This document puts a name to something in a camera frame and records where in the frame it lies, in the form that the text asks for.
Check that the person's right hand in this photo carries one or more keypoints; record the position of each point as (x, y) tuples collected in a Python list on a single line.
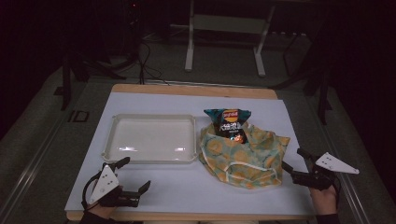
[(324, 200)]

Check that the dark potato chip bag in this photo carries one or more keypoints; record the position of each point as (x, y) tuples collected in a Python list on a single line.
[(229, 123)]

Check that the floor socket box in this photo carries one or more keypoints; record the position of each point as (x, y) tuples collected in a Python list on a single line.
[(79, 116)]

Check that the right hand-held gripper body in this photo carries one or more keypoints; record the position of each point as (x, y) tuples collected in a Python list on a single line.
[(320, 179)]

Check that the white table mat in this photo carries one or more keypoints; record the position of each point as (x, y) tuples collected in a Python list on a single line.
[(174, 193)]

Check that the white metal stand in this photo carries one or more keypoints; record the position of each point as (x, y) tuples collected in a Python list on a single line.
[(224, 23)]

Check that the black tripod stand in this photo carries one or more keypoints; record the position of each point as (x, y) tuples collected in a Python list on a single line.
[(77, 67), (320, 90)]

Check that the white plastic tray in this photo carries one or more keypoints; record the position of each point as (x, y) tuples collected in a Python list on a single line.
[(152, 138)]

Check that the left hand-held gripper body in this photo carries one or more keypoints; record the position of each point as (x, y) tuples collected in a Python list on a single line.
[(104, 184)]

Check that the green yellow patterned cloth bag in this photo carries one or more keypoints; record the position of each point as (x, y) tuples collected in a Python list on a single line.
[(243, 155)]

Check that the person's left hand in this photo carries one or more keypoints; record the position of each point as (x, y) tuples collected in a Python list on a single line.
[(104, 211)]

